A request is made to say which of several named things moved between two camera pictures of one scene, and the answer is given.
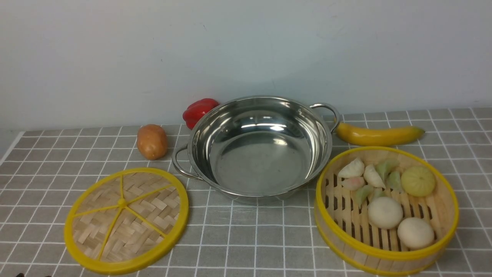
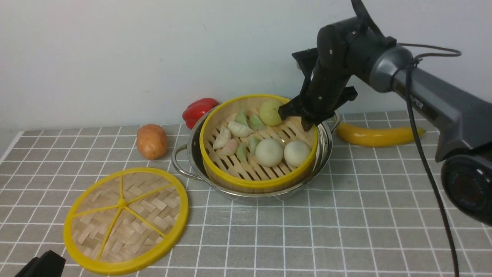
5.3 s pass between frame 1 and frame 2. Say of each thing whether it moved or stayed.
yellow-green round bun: moved
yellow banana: stayed
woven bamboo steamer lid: stayed
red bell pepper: stayed
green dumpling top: moved
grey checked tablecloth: stayed
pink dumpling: moved
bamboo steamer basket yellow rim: moved
